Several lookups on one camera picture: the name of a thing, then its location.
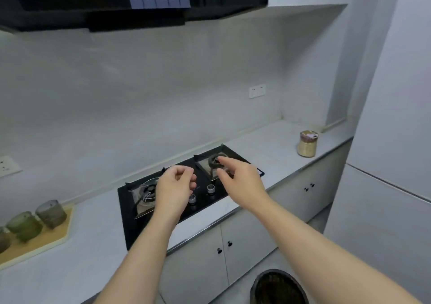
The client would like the person's left hand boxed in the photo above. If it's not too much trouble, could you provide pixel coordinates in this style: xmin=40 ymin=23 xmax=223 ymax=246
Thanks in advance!
xmin=154 ymin=165 xmax=198 ymax=224

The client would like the white wall power outlet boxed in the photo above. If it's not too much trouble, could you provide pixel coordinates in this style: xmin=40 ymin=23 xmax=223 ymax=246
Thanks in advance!
xmin=0 ymin=155 xmax=23 ymax=178

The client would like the black glass gas stove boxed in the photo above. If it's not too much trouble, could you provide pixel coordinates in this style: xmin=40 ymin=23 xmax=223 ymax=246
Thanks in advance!
xmin=117 ymin=144 xmax=265 ymax=251

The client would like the black range hood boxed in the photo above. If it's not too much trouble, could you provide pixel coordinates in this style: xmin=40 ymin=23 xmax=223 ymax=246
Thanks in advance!
xmin=0 ymin=0 xmax=269 ymax=33

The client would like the white refrigerator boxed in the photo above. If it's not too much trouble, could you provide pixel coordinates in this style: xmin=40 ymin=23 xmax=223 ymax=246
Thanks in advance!
xmin=323 ymin=0 xmax=431 ymax=304

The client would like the round black trash bin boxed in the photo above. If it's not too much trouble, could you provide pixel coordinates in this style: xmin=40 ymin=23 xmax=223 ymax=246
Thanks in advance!
xmin=249 ymin=269 xmax=310 ymax=304

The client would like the white cabinet door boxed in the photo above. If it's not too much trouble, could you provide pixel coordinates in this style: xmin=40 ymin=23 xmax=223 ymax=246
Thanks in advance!
xmin=307 ymin=144 xmax=353 ymax=215
xmin=266 ymin=175 xmax=314 ymax=223
xmin=158 ymin=225 xmax=230 ymax=304
xmin=220 ymin=209 xmax=281 ymax=288

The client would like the glass jar of grains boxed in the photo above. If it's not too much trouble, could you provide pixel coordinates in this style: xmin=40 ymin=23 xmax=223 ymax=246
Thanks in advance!
xmin=297 ymin=130 xmax=319 ymax=158

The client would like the gas burner with dark cap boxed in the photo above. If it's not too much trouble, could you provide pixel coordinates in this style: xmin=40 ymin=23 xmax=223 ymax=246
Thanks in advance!
xmin=194 ymin=152 xmax=233 ymax=182

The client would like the person's left forearm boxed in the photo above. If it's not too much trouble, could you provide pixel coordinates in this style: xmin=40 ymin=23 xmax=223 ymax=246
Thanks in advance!
xmin=90 ymin=213 xmax=180 ymax=304

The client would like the person's right forearm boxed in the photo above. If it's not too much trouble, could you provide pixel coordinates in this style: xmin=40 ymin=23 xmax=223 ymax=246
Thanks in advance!
xmin=241 ymin=196 xmax=423 ymax=304

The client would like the person's right hand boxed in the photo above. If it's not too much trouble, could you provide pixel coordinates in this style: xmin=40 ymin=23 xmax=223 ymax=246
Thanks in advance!
xmin=217 ymin=157 xmax=273 ymax=211

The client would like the white wall switch socket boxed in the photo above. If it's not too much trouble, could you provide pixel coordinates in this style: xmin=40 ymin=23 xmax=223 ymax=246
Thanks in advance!
xmin=249 ymin=84 xmax=267 ymax=99

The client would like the gas burner with wire ring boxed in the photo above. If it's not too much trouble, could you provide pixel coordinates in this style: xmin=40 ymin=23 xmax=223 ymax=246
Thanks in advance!
xmin=134 ymin=177 xmax=163 ymax=219

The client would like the wooden tray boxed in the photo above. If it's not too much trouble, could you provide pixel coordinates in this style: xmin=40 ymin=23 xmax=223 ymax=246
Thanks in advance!
xmin=0 ymin=203 xmax=75 ymax=271

